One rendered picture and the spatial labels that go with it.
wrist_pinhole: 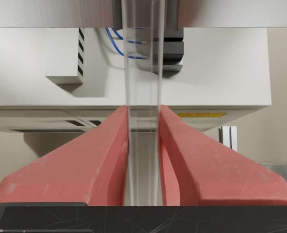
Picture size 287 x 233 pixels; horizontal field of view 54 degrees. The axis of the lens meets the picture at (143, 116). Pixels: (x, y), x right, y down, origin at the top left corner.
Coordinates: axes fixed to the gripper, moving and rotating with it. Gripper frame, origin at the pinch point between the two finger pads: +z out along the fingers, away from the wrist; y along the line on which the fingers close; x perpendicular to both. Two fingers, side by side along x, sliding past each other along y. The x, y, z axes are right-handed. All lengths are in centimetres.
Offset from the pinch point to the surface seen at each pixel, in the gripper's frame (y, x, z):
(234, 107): -15.4, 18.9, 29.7
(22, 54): 20.4, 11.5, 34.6
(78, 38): 9.9, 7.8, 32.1
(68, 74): 11.2, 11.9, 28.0
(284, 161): -53, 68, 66
